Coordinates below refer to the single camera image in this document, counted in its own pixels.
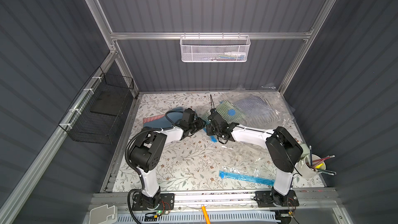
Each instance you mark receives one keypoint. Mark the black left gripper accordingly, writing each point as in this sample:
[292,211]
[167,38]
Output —
[197,124]

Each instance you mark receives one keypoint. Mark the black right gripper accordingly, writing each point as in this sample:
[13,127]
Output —
[212,127]

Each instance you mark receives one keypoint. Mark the blue garment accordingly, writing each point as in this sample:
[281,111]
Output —
[174,115]

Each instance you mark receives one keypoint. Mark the red white striped tank top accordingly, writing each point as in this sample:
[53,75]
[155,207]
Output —
[153,118]

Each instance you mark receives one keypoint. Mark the clear blue-zip vacuum bag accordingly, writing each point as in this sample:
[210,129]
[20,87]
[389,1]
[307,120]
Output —
[248,174]

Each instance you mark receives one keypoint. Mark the green white striped garment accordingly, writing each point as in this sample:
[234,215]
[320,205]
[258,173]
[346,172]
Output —
[227,110]

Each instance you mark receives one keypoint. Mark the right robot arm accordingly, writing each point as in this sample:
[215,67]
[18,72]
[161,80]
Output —
[284,150]

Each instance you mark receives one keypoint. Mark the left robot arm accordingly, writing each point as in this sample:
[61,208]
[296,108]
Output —
[144,149]

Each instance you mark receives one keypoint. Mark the vacuum bag with navy striped garment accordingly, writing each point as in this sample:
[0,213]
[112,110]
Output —
[263,109]

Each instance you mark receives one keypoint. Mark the orange pencil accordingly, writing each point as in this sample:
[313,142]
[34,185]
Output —
[206,216]

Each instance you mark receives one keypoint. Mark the white pen cup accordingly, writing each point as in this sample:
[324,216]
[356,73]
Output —
[304,167]

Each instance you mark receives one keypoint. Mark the white plastic holder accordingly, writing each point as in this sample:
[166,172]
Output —
[104,214]

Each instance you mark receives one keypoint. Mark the white wire wall basket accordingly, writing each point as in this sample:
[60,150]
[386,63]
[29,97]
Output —
[198,49]

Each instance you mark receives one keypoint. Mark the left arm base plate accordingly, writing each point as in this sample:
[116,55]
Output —
[160,201]

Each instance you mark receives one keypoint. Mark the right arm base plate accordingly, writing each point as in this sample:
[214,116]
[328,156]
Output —
[271,198]

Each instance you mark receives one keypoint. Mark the black wire wall basket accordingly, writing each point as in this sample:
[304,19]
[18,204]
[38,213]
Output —
[100,112]

